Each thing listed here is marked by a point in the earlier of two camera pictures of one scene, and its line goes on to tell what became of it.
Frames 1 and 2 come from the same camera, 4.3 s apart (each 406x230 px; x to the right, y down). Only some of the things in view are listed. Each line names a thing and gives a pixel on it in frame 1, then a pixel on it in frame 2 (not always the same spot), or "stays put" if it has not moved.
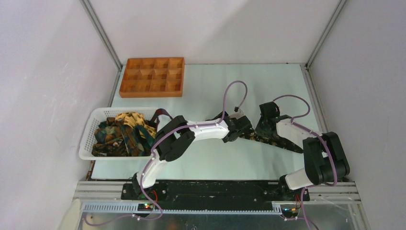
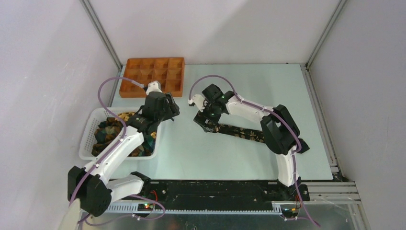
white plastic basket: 94,116 stays put
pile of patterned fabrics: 129,134 stays put
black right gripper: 258,130 -> 201,118
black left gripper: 223,113 -> 172,109
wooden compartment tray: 153,77 stays put
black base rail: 215,192 stays put
